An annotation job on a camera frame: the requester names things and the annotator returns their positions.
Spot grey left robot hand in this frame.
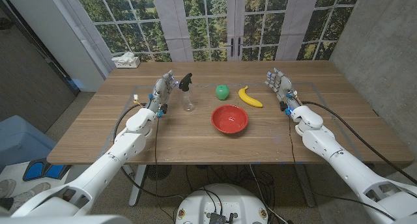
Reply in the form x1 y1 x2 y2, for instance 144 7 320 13
147 70 180 114

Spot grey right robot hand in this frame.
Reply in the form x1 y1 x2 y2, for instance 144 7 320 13
264 67 302 111

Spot clear spray bottle black trigger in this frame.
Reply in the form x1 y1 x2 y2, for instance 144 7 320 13
178 72 196 112

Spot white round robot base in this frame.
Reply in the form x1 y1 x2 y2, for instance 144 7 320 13
175 183 269 224

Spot yellow banana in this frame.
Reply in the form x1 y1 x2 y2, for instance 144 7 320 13
238 85 264 109

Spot green apple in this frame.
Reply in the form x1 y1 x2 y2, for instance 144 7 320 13
215 84 230 101

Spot red bowl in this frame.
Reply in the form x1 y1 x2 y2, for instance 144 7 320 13
210 104 249 135

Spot white tissue box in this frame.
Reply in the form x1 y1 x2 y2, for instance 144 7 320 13
111 51 141 69

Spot printed window forest backdrop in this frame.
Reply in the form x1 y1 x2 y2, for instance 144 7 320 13
53 0 363 63

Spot black round fan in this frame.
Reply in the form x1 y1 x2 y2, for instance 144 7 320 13
145 164 173 181

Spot white table leg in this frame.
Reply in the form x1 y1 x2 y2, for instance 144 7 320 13
128 164 148 208

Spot grey table leg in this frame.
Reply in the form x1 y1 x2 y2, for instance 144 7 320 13
295 163 317 208

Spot blue and black pad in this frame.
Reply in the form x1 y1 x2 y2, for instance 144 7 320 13
22 158 72 182

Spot light blue storage bin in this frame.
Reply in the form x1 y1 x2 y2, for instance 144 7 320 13
0 115 58 173

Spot white robot torso shell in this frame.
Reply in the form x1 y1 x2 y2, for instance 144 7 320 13
0 214 134 224

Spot grey white sneaker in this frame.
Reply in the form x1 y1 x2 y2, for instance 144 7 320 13
0 178 16 199
9 182 51 207

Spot white floor platform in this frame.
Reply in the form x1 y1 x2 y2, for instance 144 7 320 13
0 160 86 215

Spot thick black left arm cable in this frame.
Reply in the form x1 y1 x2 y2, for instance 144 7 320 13
112 102 185 199

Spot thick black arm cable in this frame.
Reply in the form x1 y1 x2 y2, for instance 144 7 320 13
300 100 417 186
112 102 185 199

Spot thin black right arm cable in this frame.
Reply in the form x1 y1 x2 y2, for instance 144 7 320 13
287 114 397 221

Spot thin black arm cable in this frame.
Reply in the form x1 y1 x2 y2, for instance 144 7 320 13
287 114 397 221
153 115 161 199

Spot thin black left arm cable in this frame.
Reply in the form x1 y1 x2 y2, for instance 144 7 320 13
153 115 161 199

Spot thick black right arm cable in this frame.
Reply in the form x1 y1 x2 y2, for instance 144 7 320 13
300 100 417 186

